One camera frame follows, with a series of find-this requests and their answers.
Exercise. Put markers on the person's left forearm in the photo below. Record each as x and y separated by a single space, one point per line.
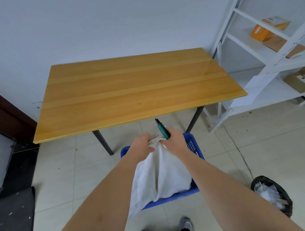
107 192

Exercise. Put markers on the white metal shelf rack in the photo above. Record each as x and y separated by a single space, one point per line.
269 64

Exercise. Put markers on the brown cardboard box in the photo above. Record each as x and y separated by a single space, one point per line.
295 81

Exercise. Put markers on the dark brown door frame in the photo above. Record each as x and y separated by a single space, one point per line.
14 119

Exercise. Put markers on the green black utility knife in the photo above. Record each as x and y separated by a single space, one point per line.
163 128

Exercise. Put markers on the white orange box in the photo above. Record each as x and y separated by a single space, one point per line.
277 22

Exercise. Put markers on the white crumpled paper waste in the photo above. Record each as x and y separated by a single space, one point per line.
269 194

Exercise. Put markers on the black floor mat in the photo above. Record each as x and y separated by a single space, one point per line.
16 210

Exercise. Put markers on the black trash bin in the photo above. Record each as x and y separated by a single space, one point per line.
287 198

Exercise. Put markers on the blue plastic basket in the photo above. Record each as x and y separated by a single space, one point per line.
194 147

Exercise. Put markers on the black table leg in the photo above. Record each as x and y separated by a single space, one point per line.
103 142
195 119

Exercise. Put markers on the white cloth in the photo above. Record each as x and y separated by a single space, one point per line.
157 176

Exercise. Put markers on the orange cardboard box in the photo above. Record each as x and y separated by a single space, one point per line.
259 32

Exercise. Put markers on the grey shoe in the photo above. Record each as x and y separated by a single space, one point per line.
185 225

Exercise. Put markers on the person's right fingers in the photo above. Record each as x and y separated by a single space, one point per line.
166 142

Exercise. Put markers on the person's left thumb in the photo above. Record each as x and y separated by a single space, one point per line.
151 150

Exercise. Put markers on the person's left hand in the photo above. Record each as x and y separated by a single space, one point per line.
139 146

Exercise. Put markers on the person's right forearm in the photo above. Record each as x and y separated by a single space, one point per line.
221 190

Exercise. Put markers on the flat brown cardboard piece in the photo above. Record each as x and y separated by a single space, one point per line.
278 44

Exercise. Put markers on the white paper sheet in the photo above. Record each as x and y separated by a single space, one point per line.
255 90

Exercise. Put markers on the person's right hand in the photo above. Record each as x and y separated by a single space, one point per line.
177 142

